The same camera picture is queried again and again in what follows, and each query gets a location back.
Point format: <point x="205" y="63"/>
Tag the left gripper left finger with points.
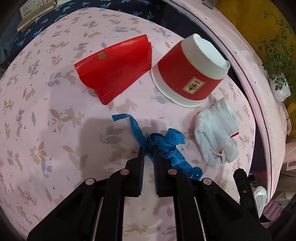
<point x="140" y="169"/>

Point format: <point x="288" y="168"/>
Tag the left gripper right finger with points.
<point x="155" y="160"/>

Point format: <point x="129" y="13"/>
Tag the blue measuring tape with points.
<point x="165" y="144"/>

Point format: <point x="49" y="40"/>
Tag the red white paper cup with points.
<point x="190" y="71"/>

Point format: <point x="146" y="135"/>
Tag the red paper box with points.
<point x="112" y="70"/>

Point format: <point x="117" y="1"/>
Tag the white sock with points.
<point x="215" y="129"/>

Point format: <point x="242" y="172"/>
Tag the pink rabbit print tablecloth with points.
<point x="55" y="132"/>

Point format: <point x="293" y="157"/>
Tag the pink dotted cloth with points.
<point x="269" y="113"/>

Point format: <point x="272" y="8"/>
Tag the green plant white pot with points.
<point x="279" y="52"/>

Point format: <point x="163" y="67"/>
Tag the navy floral cloth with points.
<point x="149" y="10"/>

